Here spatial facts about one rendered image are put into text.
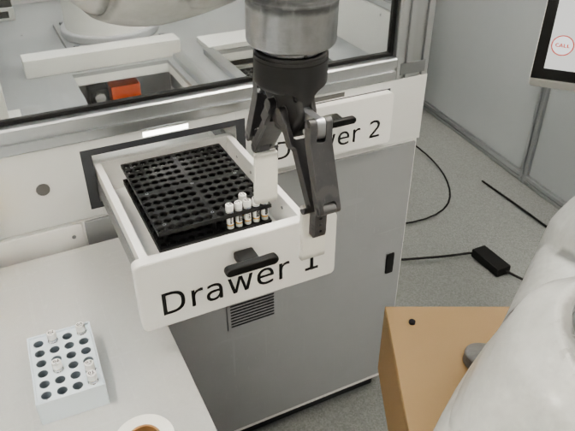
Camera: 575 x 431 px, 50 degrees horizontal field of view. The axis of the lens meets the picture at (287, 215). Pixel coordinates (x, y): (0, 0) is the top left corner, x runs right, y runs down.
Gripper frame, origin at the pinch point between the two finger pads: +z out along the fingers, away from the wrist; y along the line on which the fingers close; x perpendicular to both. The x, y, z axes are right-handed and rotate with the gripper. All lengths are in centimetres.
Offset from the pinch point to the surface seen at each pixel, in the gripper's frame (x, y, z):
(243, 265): 4.0, 4.4, 9.4
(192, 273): 9.7, 7.8, 11.3
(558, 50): -72, 28, 0
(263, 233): -0.4, 7.9, 7.9
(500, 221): -142, 91, 101
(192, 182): 2.6, 28.8, 11.0
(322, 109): -27.0, 39.9, 8.5
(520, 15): -175, 136, 35
